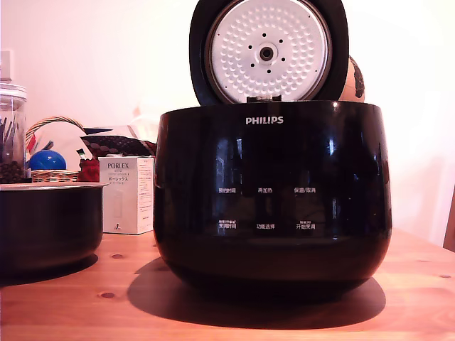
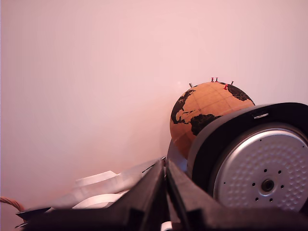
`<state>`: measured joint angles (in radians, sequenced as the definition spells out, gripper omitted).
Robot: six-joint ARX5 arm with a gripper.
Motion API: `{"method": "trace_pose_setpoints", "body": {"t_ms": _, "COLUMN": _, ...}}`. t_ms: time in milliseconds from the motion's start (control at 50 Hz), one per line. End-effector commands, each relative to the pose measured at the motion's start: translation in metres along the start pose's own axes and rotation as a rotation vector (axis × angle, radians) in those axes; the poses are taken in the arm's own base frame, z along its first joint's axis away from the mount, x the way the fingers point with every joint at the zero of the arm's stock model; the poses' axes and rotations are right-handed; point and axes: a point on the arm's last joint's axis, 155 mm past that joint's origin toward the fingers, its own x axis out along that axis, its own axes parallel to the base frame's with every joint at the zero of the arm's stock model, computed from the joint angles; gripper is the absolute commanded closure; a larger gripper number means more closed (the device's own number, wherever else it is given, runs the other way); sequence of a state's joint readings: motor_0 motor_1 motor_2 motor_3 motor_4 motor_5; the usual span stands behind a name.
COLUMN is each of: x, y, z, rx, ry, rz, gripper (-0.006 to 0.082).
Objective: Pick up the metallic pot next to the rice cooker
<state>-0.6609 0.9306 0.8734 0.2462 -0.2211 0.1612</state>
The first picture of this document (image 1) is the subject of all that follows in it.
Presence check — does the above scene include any red fabric item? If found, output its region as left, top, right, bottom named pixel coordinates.
left=77, top=158, right=101, bottom=183

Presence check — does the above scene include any clear glass jar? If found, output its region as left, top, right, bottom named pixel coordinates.
left=0, top=82, right=29, bottom=185

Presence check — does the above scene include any rice cooker lid, dimpled plate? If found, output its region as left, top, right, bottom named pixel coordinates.
left=188, top=0, right=350, bottom=106

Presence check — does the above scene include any white Porlex box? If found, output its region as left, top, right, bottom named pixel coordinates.
left=97, top=156, right=156, bottom=236

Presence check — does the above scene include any brown patterned round object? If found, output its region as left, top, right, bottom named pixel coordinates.
left=339, top=54, right=368, bottom=102

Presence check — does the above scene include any wicker basket with handle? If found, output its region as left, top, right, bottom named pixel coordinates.
left=24, top=114, right=87, bottom=184

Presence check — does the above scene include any blue ball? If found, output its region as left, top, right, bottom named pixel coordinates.
left=28, top=149, right=68, bottom=172

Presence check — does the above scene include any black Philips rice cooker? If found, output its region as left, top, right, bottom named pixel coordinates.
left=152, top=99, right=394, bottom=293

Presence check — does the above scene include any dark metallic pot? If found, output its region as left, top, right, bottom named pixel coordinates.
left=0, top=182, right=109, bottom=278

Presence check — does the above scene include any dark dotted patterned cloth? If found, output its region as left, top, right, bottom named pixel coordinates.
left=80, top=134, right=158, bottom=158

